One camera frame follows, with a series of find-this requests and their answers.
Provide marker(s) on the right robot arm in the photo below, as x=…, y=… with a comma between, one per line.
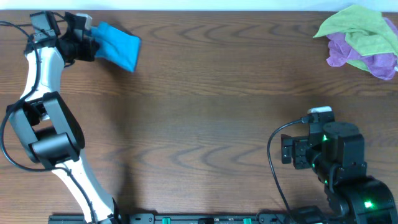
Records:
x=366, y=200

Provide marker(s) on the green microfiber cloth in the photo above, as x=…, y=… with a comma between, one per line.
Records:
x=356, y=21

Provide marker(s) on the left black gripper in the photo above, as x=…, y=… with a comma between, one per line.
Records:
x=91, y=46

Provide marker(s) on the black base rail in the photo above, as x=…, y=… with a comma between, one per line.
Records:
x=149, y=218

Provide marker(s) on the purple microfiber cloth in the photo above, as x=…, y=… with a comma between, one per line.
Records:
x=371, y=53

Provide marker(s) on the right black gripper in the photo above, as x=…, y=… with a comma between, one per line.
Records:
x=297, y=144

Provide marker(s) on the blue microfiber cloth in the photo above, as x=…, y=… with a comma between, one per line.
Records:
x=116, y=46

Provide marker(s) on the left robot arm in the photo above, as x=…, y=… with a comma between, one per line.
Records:
x=45, y=126

